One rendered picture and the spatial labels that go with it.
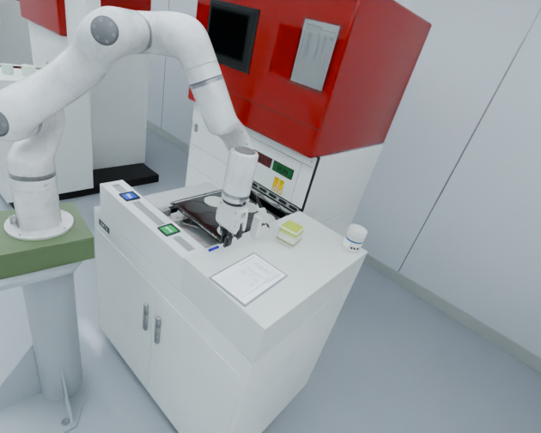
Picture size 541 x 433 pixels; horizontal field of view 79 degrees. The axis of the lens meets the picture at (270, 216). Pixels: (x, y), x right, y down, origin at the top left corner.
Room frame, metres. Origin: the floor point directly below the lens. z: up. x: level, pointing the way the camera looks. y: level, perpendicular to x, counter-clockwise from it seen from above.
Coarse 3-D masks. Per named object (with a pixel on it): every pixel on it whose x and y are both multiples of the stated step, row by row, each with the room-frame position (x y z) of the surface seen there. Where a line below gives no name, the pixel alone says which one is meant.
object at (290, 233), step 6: (288, 222) 1.06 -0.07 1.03; (294, 222) 1.08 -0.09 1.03; (282, 228) 1.02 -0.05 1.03; (288, 228) 1.02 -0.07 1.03; (294, 228) 1.03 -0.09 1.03; (300, 228) 1.04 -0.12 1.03; (282, 234) 1.02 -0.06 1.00; (288, 234) 1.01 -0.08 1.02; (294, 234) 1.00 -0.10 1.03; (300, 234) 1.03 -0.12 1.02; (282, 240) 1.02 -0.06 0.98; (288, 240) 1.01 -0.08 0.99; (294, 240) 1.00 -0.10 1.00; (300, 240) 1.05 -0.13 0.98; (288, 246) 1.01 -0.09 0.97; (294, 246) 1.01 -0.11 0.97
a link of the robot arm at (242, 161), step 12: (228, 156) 0.88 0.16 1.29; (240, 156) 0.85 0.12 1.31; (252, 156) 0.87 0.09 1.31; (228, 168) 0.87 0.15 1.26; (240, 168) 0.85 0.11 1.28; (252, 168) 0.87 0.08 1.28; (228, 180) 0.86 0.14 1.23; (240, 180) 0.85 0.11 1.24; (252, 180) 0.89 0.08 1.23; (228, 192) 0.86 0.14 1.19; (240, 192) 0.86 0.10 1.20
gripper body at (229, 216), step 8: (224, 200) 0.87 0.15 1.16; (224, 208) 0.88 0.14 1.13; (232, 208) 0.86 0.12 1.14; (240, 208) 0.86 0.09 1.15; (216, 216) 0.90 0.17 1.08; (224, 216) 0.88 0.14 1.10; (232, 216) 0.86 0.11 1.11; (240, 216) 0.86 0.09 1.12; (224, 224) 0.88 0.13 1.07; (232, 224) 0.86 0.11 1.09; (232, 232) 0.86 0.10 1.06
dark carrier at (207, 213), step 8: (216, 192) 1.40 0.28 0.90; (192, 200) 1.27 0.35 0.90; (200, 200) 1.29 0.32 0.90; (184, 208) 1.19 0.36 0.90; (192, 208) 1.21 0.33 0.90; (200, 208) 1.22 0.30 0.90; (208, 208) 1.24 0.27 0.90; (216, 208) 1.26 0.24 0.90; (192, 216) 1.14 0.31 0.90; (200, 216) 1.16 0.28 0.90; (208, 216) 1.17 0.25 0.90; (248, 216) 1.26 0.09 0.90; (208, 224) 1.11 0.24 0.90; (216, 224) 1.13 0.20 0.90; (248, 224) 1.19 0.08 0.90; (264, 224) 1.23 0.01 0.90; (216, 232) 1.07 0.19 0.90
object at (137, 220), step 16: (112, 192) 1.06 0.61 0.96; (112, 208) 1.05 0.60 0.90; (128, 208) 0.99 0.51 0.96; (144, 208) 1.02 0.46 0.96; (112, 224) 1.05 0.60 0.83; (128, 224) 0.98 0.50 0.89; (144, 224) 0.92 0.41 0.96; (160, 224) 0.95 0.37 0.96; (176, 224) 0.97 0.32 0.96; (128, 240) 0.98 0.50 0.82; (144, 240) 0.92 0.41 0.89; (160, 240) 0.87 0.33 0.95; (176, 240) 0.89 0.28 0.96; (192, 240) 0.90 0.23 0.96; (144, 256) 0.92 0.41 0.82; (160, 256) 0.87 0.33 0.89; (176, 256) 0.82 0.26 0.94; (176, 272) 0.81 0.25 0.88
